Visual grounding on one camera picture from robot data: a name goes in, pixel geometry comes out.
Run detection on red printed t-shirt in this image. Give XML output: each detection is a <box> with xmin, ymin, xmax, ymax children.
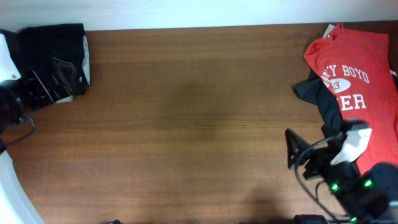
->
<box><xmin>303</xmin><ymin>24</ymin><xmax>397</xmax><ymax>172</ymax></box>

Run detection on black garment under t-shirt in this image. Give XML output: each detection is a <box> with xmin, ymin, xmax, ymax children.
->
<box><xmin>292</xmin><ymin>70</ymin><xmax>343</xmax><ymax>130</ymax></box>

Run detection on black shorts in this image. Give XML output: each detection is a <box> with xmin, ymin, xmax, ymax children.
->
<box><xmin>17</xmin><ymin>23</ymin><xmax>88</xmax><ymax>95</ymax></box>

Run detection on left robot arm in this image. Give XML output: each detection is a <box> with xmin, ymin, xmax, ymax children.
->
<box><xmin>1</xmin><ymin>30</ymin><xmax>76</xmax><ymax>223</ymax></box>

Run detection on right black cable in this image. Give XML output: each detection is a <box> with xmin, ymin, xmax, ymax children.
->
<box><xmin>294</xmin><ymin>132</ymin><xmax>348</xmax><ymax>224</ymax></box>

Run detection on folded khaki shorts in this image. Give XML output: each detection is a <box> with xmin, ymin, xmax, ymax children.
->
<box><xmin>56</xmin><ymin>35</ymin><xmax>91</xmax><ymax>103</ymax></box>

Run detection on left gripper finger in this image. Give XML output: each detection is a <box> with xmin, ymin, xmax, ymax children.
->
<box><xmin>32</xmin><ymin>70</ymin><xmax>65</xmax><ymax>103</ymax></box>
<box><xmin>52</xmin><ymin>57</ymin><xmax>76</xmax><ymax>96</ymax></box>

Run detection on white paper tag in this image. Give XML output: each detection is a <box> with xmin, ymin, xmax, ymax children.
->
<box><xmin>322</xmin><ymin>24</ymin><xmax>335</xmax><ymax>38</ymax></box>

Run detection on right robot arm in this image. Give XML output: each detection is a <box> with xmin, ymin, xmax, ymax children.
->
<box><xmin>285</xmin><ymin>119</ymin><xmax>397</xmax><ymax>223</ymax></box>

